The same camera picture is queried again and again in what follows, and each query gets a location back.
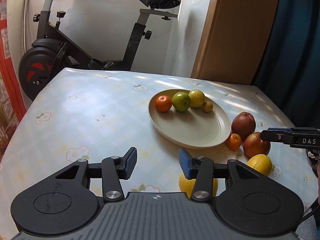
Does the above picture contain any dark red apple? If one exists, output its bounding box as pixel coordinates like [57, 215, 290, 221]
[231, 112, 256, 141]

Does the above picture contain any yellow lemon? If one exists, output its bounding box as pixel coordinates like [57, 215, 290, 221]
[247, 154, 272, 176]

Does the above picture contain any large yellow orange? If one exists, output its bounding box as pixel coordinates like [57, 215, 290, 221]
[178, 172, 218, 199]

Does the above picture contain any small brown-yellow fruit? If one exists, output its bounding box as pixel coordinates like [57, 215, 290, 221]
[202, 101, 214, 113]

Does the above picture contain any yellow-green apple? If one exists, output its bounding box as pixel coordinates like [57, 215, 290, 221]
[189, 89, 205, 108]

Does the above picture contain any green apple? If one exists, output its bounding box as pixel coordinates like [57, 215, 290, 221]
[172, 92, 191, 112]

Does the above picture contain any small orange mandarin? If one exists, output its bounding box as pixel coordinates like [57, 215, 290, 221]
[155, 95, 172, 113]

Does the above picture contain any person's left hand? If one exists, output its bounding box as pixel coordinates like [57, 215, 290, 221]
[316, 162, 320, 204]

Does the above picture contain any dark teal curtain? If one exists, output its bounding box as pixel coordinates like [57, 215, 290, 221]
[252, 0, 319, 128]

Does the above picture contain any beige round plate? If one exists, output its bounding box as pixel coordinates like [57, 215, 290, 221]
[148, 89, 231, 149]

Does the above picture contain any red patterned curtain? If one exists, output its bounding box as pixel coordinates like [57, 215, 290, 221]
[0, 0, 28, 120]

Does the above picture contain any wooden wardrobe panel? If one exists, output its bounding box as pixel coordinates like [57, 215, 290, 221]
[191, 0, 278, 85]

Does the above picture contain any black exercise bike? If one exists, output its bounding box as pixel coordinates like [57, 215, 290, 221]
[18, 0, 181, 100]

